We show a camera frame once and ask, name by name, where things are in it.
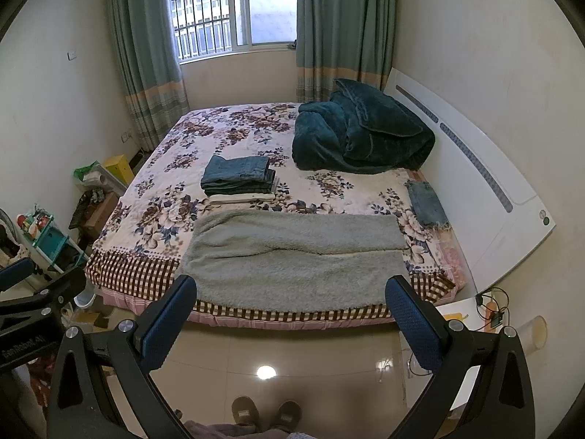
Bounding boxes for white bedside table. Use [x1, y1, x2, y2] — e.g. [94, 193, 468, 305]
[392, 282, 516, 419]

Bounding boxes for right teal curtain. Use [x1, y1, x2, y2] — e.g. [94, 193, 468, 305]
[295, 0, 397, 102]

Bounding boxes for floral bed blanket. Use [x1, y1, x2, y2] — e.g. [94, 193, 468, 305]
[85, 103, 471, 313]

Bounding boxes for translucent plastic cup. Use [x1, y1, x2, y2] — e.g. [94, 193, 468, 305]
[517, 315, 548, 356]

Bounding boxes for teal storage rack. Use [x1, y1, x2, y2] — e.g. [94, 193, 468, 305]
[16, 207, 88, 274]

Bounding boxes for small denim cloth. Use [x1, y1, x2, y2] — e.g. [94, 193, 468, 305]
[405, 180, 450, 229]

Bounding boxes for brown slipper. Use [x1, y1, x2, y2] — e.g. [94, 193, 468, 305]
[231, 397, 261, 432]
[271, 400, 302, 433]

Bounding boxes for teal curtain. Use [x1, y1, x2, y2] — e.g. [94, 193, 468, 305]
[295, 0, 397, 102]
[106, 0, 189, 152]

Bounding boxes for left brown slipper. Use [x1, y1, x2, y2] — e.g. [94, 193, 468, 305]
[231, 397, 261, 432]

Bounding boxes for grey fleece pants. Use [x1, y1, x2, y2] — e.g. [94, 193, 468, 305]
[177, 209, 408, 313]

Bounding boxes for left teal curtain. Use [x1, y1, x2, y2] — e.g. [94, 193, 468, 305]
[106, 0, 189, 152]

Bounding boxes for right brown slipper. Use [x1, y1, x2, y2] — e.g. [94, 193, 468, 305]
[271, 400, 302, 433]

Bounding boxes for brown cardboard box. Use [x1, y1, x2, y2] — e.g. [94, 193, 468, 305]
[81, 192, 119, 239]

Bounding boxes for barred window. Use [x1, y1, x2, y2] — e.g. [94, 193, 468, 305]
[170, 0, 298, 64]

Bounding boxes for yellow box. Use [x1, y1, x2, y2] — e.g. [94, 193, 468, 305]
[101, 155, 135, 186]

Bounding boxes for folded cream garment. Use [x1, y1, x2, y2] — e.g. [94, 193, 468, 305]
[207, 183, 278, 204]

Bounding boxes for dark teal plush blanket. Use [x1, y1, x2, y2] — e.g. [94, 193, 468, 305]
[291, 78, 435, 175]

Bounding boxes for folded dark jeans stack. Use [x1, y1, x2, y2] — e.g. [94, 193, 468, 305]
[200, 155, 276, 196]

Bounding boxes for black cable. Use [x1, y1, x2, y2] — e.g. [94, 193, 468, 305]
[475, 286, 511, 330]

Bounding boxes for yellow paper pad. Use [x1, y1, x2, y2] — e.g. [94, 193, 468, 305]
[443, 312, 468, 322]

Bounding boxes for orange device on table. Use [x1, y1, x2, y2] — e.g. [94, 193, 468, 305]
[484, 301, 503, 332]

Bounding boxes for white bed headboard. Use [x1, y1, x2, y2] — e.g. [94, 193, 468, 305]
[385, 68, 555, 291]

